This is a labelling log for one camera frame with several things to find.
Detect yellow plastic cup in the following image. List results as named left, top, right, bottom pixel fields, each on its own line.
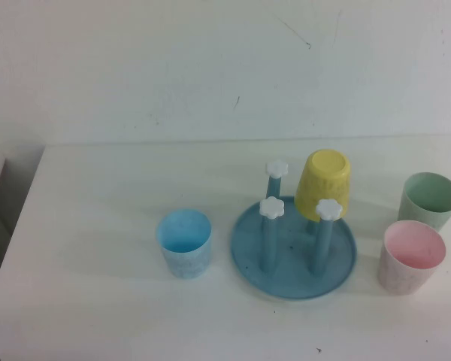
left=293, top=149, right=352, bottom=223

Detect blue plastic cup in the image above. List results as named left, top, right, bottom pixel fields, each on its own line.
left=156, top=208, right=213, bottom=280

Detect blue cup stand white caps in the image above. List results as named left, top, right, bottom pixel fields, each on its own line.
left=229, top=159, right=359, bottom=302

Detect green plastic cup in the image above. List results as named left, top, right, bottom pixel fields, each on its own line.
left=397, top=171, right=451, bottom=233

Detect pink plastic cup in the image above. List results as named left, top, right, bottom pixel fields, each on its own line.
left=377, top=220, right=447, bottom=296

